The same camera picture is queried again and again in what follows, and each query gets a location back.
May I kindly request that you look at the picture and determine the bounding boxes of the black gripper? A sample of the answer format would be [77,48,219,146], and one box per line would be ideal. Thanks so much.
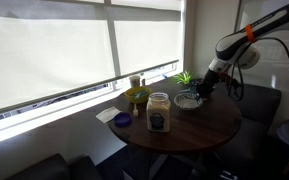
[195,77,216,101]

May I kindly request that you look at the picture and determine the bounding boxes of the patterned bowl with sugar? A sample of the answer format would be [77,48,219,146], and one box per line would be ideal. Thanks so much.
[173,92,205,112]

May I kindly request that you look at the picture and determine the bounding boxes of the teal utensil in bowl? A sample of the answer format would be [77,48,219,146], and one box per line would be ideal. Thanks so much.
[133,89,149,100]

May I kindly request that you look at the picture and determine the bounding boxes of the yellow bowl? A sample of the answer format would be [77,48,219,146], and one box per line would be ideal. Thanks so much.
[123,86,152,105]

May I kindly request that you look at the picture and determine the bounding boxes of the small green plant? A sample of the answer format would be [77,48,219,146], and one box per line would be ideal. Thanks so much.
[172,70,194,86]

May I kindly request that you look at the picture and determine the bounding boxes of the glass jar with label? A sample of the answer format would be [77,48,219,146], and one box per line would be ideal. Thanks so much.
[145,92,172,133]

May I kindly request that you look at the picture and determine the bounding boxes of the dark grey sofa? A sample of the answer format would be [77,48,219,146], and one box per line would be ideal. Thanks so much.
[213,81,283,164]

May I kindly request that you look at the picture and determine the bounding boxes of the small white scoop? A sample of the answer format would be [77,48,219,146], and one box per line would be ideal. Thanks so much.
[132,103,140,118]

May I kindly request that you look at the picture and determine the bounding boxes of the grey metal table legs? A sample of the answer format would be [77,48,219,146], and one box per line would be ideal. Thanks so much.
[147,151,216,180]

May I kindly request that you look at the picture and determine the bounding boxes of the blue jar lid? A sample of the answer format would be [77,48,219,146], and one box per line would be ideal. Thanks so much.
[113,112,133,128]

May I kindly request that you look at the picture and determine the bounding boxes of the white paper napkin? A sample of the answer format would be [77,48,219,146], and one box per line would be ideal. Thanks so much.
[95,106,122,124]

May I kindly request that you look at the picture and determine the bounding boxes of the grey roller blind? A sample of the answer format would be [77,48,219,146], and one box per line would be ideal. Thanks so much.
[0,0,184,118]

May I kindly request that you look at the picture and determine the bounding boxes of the black and orange wrist camera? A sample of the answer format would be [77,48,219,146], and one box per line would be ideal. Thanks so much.
[218,71,242,90]

